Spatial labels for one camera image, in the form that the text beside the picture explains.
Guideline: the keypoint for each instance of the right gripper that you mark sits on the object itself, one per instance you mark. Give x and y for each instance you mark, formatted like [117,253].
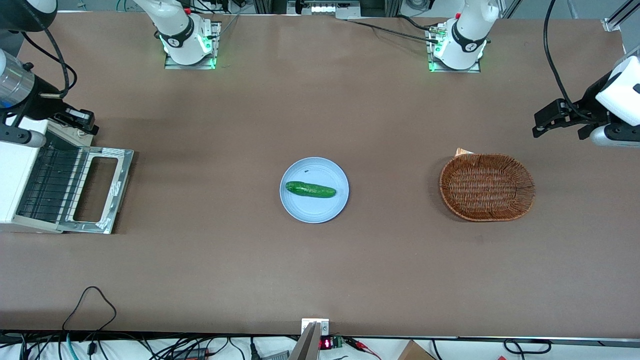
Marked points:
[41,107]

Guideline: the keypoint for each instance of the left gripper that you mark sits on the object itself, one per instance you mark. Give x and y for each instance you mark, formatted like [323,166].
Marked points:
[588,103]

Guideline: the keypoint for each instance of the brown oval wicker basket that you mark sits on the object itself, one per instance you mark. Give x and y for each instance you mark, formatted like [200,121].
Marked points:
[487,187]

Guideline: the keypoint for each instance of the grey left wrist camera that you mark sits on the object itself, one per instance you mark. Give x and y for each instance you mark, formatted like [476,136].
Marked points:
[612,139]

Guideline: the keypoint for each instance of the green cucumber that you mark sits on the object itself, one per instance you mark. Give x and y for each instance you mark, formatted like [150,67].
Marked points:
[310,189]

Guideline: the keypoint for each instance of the white toaster oven body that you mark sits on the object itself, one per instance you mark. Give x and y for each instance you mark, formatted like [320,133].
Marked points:
[15,180]

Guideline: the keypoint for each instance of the red alligator clip leads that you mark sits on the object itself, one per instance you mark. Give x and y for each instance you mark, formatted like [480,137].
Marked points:
[362,346]

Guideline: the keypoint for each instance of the lit control box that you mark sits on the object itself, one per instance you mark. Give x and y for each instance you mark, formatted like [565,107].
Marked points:
[325,7]

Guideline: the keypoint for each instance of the aluminium frame profile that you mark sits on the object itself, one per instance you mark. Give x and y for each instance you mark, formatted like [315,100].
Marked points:
[620,15]

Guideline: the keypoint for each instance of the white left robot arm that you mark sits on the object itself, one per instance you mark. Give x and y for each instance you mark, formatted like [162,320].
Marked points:
[467,35]

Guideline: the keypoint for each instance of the brown cardboard piece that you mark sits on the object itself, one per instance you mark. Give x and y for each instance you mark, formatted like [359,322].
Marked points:
[415,352]

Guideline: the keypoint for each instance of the red digit display module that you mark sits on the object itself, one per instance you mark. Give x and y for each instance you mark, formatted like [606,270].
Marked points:
[327,343]

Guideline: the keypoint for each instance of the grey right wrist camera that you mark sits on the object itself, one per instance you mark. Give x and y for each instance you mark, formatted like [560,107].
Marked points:
[37,139]

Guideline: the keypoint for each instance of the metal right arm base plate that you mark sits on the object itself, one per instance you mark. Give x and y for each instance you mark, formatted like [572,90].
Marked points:
[212,45]

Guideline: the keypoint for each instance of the orange paper tag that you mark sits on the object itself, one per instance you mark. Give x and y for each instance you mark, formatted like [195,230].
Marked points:
[462,151]

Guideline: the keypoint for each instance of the light blue round plate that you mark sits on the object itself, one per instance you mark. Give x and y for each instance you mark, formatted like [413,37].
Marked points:
[315,207]

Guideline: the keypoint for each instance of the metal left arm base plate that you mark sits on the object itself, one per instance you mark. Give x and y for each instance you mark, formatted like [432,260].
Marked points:
[477,69]

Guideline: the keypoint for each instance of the black power adapter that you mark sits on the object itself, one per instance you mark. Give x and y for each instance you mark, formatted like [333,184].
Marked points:
[192,354]

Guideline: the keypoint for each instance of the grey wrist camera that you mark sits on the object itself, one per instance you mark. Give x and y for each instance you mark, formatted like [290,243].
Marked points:
[37,139]
[612,139]

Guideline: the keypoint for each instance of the grey camera mount bar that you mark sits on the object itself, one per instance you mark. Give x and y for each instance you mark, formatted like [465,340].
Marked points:
[306,345]

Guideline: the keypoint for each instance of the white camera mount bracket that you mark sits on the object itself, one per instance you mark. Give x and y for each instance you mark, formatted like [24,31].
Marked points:
[323,326]

